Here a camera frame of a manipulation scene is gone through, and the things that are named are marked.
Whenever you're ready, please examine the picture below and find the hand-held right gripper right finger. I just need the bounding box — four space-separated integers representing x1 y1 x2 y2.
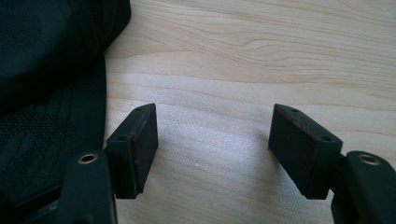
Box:
268 104 344 201

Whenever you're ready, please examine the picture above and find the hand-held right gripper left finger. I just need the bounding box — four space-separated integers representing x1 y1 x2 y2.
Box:
104 103 160 200

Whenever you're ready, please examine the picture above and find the dark cloth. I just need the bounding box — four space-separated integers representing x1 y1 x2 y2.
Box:
0 0 132 216

